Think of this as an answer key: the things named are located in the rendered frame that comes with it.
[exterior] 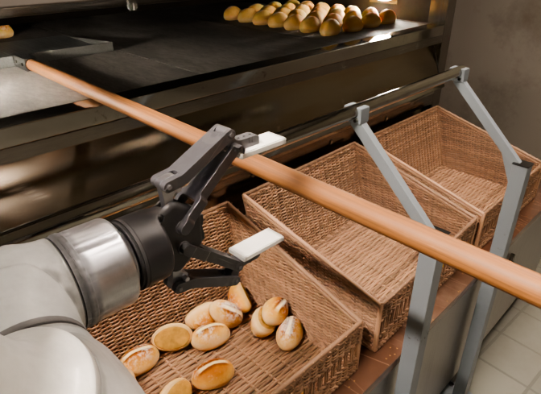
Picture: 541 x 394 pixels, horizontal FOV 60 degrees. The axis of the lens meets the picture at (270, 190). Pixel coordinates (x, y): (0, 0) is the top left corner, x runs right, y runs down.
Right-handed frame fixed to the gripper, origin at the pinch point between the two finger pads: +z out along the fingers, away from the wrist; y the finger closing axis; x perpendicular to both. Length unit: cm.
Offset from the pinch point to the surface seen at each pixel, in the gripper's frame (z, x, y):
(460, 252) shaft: 5.0, 22.4, 0.4
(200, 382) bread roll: 4, -25, 58
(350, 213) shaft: 4.5, 9.1, 1.3
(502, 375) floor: 118, 9, 120
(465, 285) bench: 83, -1, 62
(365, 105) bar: 46.0, -18.3, 3.0
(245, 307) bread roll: 26, -36, 57
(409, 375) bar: 44, 4, 64
